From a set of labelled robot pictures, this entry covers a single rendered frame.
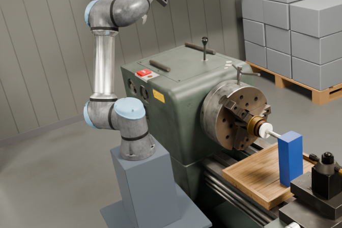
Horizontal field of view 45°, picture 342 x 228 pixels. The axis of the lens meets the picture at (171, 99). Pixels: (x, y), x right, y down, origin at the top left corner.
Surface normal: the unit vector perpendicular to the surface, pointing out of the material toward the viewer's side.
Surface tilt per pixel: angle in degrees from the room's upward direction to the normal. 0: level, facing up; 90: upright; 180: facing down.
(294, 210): 0
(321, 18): 90
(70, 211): 0
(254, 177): 0
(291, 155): 90
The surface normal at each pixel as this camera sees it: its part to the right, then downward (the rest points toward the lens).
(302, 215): -0.15, -0.90
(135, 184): 0.43, 0.32
